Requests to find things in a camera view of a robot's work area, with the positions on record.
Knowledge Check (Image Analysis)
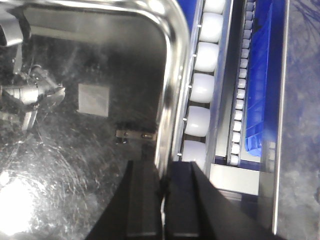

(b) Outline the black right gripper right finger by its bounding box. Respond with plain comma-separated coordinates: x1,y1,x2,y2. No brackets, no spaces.
164,161,280,240

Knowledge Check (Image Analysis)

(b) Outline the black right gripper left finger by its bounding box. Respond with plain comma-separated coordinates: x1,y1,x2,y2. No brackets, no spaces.
86,161,163,240

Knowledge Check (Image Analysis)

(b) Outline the silver metal tray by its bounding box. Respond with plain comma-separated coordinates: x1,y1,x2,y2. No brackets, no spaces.
0,0,189,240

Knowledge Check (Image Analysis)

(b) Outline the blue bin lower right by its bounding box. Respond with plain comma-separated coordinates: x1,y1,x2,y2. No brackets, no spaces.
244,0,286,158

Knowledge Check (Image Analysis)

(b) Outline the white roller conveyor rail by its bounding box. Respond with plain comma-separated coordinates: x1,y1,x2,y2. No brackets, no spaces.
174,0,234,171

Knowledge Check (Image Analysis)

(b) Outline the far white roller rail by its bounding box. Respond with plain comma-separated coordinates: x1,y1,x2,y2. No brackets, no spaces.
226,0,256,167

